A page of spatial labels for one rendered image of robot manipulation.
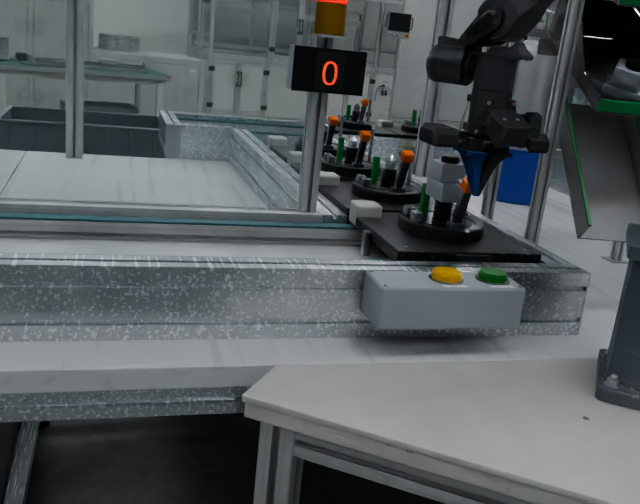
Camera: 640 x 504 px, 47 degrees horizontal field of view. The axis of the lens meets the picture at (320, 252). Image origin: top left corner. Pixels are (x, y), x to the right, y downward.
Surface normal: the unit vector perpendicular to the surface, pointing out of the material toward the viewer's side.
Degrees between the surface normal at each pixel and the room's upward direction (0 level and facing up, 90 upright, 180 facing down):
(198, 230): 90
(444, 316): 90
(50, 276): 90
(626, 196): 45
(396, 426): 0
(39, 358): 0
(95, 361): 0
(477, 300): 90
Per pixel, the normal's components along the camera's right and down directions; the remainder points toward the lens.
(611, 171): 0.14, -0.47
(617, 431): 0.11, -0.95
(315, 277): 0.26, 0.29
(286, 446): -0.36, 0.22
